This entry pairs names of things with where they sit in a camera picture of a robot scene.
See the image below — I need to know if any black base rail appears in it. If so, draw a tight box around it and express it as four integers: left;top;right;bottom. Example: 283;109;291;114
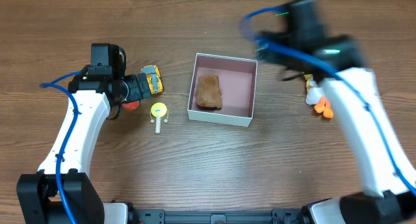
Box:
136;208;304;224

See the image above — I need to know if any white plush duck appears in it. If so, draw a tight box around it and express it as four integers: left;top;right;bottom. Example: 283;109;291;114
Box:
304;74;334;119

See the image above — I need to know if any white box pink interior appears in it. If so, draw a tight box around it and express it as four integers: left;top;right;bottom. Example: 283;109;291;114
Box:
187;53;257;127

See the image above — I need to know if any brown plush bear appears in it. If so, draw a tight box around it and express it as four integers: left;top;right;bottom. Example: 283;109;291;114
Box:
196;74;223;109

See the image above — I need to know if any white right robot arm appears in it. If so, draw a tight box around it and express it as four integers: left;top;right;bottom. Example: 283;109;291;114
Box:
253;31;415;223

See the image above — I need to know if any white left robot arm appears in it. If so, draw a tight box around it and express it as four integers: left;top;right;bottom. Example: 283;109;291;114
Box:
16;44;151;223

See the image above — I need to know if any yellow wooden rattle drum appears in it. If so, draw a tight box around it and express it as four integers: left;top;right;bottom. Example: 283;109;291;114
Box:
149;102;169;134

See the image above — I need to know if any red toy ball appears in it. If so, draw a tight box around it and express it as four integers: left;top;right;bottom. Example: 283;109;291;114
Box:
122;101;140;111

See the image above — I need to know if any yellow toy bulldozer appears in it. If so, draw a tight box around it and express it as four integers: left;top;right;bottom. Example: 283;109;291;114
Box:
141;65;164;95

